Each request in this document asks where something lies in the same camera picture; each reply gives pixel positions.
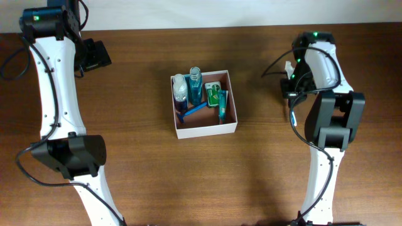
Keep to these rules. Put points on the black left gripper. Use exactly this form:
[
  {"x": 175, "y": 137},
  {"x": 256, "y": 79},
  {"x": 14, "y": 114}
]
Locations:
[{"x": 98, "y": 55}]

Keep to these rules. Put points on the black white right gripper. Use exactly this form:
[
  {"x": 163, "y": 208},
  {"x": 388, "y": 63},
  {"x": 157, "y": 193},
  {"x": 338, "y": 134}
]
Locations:
[{"x": 287, "y": 90}]

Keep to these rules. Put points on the green white toothpaste tube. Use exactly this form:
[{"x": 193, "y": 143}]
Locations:
[{"x": 223, "y": 95}]

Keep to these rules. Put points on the green soap box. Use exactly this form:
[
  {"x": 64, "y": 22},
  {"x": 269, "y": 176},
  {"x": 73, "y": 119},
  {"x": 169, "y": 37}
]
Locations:
[{"x": 212, "y": 90}]

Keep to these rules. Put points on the teal mouthwash bottle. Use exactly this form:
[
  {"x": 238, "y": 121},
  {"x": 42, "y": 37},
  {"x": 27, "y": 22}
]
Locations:
[{"x": 195, "y": 83}]

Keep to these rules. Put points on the blue disposable razor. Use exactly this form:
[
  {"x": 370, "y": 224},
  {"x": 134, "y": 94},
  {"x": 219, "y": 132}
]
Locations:
[{"x": 192, "y": 110}]

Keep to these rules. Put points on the blue white toothbrush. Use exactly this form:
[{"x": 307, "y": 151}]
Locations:
[{"x": 293, "y": 119}]

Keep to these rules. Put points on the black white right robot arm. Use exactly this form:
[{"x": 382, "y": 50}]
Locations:
[{"x": 331, "y": 123}]

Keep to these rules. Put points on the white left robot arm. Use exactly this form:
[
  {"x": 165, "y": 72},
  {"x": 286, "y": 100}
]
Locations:
[{"x": 61, "y": 55}]

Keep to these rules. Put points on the purple foam pump bottle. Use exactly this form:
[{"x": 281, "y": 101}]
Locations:
[{"x": 180, "y": 93}]

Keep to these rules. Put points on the white open cardboard box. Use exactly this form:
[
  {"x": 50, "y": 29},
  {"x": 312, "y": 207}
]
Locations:
[{"x": 204, "y": 120}]

